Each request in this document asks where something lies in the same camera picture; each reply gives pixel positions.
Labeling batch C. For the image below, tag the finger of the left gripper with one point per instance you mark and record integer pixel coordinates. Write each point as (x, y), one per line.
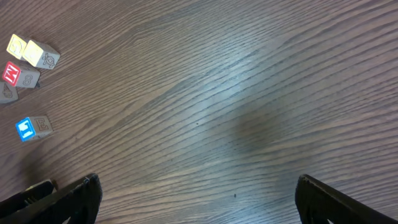
(24, 199)

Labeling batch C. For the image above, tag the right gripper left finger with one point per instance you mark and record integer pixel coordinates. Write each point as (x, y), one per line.
(78, 202)

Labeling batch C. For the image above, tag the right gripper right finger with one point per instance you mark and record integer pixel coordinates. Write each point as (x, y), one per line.
(317, 202)

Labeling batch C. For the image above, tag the natural block letter W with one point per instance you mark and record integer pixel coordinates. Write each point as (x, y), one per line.
(53, 182)

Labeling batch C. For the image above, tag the blue block letter L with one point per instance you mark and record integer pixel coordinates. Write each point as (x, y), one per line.
(33, 127)

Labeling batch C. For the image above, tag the red block letter O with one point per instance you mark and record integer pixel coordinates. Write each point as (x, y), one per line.
(8, 93)

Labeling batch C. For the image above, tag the red block letter M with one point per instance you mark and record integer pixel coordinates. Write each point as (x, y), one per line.
(20, 75)

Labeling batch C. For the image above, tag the yellow block letter C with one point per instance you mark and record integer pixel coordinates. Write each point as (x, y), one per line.
(40, 55)

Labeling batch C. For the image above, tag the yellow block letter G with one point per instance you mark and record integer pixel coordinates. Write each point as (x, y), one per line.
(17, 45)

